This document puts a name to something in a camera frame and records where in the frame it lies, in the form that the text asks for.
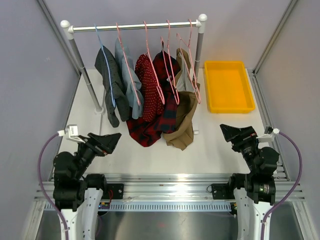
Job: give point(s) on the tan khaki skirt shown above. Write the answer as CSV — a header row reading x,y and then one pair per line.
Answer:
x,y
183,134

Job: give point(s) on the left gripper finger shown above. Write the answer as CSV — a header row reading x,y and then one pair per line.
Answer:
x,y
110,141
101,141

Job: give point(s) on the light grey-blue skirt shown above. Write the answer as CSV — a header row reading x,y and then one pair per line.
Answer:
x,y
136,110

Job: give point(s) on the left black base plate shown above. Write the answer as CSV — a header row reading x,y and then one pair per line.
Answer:
x,y
114,190

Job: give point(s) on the white and silver clothes rack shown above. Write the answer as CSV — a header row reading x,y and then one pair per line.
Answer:
x,y
88,110

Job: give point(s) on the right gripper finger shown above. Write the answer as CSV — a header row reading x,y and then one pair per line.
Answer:
x,y
230,133
247,133

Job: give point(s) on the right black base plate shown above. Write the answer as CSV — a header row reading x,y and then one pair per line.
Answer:
x,y
221,191

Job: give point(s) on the dark grey dotted skirt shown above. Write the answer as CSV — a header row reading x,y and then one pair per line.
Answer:
x,y
116,102

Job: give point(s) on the red black plaid skirt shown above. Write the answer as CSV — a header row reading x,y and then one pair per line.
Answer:
x,y
147,133

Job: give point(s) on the blue wire hanger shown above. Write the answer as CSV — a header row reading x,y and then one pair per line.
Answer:
x,y
108,67

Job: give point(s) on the red polka dot skirt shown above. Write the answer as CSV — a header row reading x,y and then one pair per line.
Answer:
x,y
152,106

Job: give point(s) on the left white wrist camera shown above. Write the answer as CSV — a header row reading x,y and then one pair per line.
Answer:
x,y
71,133

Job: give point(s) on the pink hanger with tan skirt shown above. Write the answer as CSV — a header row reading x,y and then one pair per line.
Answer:
x,y
190,71

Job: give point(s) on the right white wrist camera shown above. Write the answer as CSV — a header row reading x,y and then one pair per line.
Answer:
x,y
269,135

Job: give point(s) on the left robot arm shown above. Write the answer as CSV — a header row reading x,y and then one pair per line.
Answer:
x,y
79,196

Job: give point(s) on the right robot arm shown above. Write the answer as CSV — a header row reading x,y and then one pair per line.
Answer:
x,y
254,192

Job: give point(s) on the white slotted cable duct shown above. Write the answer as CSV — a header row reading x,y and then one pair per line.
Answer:
x,y
119,206

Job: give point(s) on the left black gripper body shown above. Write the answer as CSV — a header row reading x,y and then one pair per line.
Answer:
x,y
88,150

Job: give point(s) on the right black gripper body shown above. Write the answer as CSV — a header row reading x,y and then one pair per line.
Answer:
x,y
248,147

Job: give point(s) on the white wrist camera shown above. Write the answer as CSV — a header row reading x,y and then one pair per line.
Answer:
x,y
71,133
269,135

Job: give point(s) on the yellow plastic bin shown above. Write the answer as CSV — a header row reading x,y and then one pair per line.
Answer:
x,y
228,89

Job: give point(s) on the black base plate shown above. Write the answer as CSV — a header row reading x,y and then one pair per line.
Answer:
x,y
114,190
221,191

